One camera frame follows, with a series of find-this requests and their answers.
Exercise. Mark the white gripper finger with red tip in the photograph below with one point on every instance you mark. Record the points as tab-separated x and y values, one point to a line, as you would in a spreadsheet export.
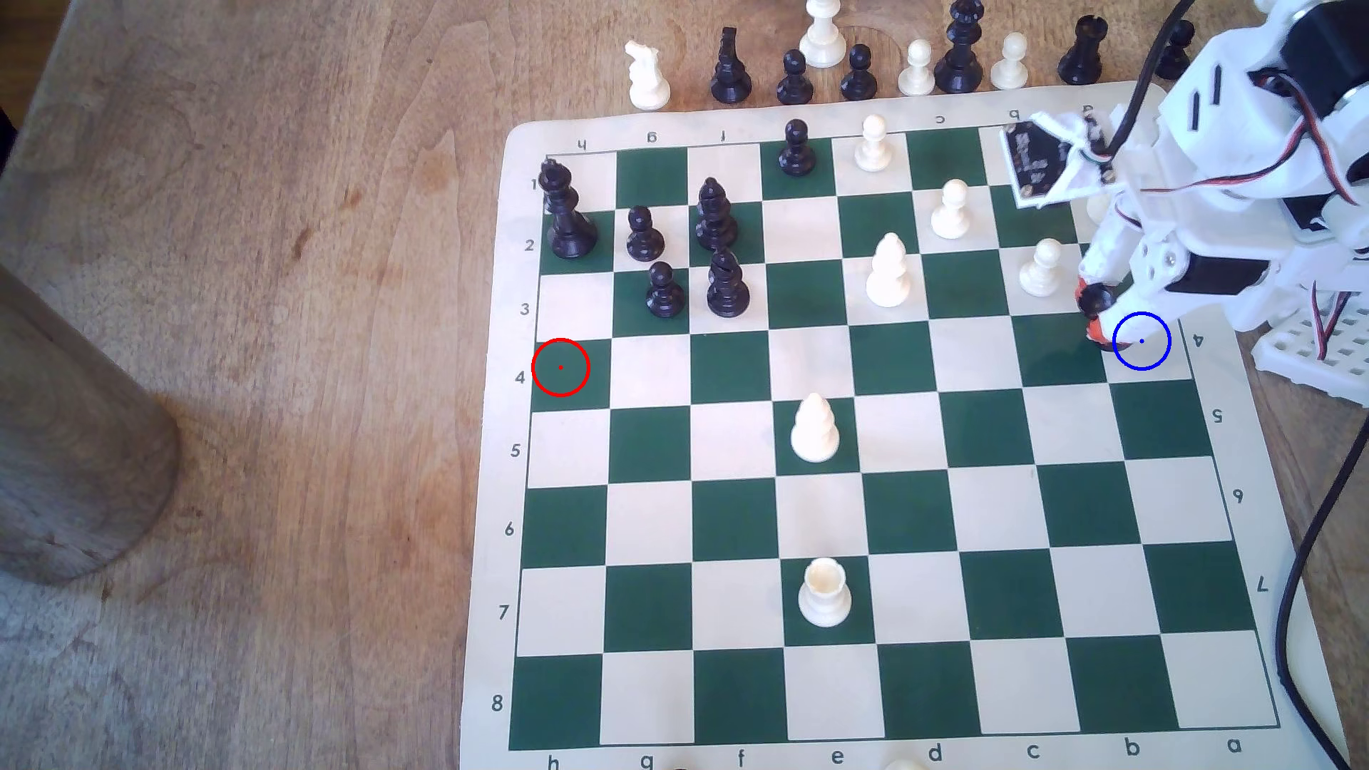
1114	248
1150	316

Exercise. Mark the black chess pawn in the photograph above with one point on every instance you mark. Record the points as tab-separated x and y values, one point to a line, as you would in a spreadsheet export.
1097	299
1174	51
858	75
664	291
794	80
797	150
645	235

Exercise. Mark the white chess pawn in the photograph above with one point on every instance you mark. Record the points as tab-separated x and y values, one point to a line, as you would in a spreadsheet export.
1009	62
874	144
951	212
1041	269
917	70

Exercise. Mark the black chess rook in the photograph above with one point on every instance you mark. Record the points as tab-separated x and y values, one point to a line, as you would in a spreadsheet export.
1081	51

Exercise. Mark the white chess bishop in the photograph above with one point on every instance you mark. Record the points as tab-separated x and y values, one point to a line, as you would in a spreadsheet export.
815	430
888	273

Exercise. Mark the green and white chess mat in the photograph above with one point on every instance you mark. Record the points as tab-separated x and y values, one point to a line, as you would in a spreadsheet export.
995	503

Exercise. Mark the black chess queen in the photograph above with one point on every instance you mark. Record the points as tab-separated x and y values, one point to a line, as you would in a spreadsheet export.
959	51

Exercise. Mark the white chess queen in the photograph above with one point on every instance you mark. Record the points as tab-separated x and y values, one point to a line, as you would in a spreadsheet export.
823	34

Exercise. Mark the black chess bishop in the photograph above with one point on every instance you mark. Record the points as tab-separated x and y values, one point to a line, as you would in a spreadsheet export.
729	73
716	217

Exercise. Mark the white chess rook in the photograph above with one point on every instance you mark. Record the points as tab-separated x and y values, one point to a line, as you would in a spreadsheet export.
825	594

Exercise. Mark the white chess knight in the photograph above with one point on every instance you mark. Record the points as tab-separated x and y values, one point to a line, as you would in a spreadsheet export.
647	77

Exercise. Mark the white chess piece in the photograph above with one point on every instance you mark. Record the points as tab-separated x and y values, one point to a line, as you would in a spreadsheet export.
907	765

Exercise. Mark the black chess king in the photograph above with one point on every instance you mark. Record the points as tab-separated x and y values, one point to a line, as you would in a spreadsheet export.
565	214

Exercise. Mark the black bishop f3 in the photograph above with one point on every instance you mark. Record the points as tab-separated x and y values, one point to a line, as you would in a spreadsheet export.
727	287

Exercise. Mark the black camera circuit board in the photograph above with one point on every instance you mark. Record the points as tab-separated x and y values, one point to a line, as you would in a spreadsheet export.
1032	158

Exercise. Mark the white perforated base plate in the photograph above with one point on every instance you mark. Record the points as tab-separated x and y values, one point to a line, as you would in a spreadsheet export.
1289	358

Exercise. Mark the round wooden post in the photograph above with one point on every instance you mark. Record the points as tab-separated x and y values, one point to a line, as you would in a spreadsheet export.
75	449

